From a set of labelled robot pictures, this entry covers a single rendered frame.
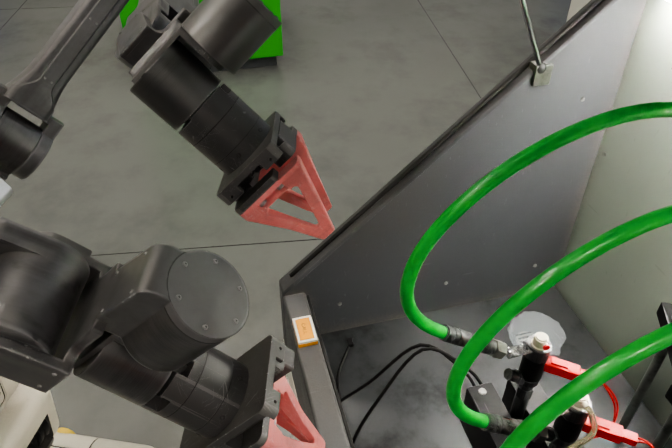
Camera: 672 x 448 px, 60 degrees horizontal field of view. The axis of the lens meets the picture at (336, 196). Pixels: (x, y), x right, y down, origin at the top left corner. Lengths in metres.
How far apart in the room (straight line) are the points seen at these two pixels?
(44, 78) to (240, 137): 0.46
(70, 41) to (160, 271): 0.60
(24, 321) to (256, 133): 0.23
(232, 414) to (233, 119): 0.23
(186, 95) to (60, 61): 0.44
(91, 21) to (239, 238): 1.75
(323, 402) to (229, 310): 0.52
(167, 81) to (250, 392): 0.24
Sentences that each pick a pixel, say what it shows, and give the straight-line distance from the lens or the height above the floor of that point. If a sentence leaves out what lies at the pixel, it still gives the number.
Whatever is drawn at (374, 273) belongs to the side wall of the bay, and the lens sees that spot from 1.02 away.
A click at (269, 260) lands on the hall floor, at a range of 2.44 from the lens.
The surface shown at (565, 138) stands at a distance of 0.54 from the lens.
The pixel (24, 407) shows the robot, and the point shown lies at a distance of 1.16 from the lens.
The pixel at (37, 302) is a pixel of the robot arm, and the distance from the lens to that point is 0.39.
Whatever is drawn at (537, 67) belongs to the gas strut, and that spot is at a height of 1.31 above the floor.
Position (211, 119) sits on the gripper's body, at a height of 1.44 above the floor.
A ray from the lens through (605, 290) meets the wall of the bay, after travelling 1.12.
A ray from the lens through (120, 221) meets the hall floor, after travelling 2.78.
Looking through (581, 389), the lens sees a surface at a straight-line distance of 0.49.
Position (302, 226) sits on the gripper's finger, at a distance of 0.51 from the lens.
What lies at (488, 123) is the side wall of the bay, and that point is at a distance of 0.91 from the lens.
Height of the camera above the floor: 1.67
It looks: 37 degrees down
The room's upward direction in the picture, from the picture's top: straight up
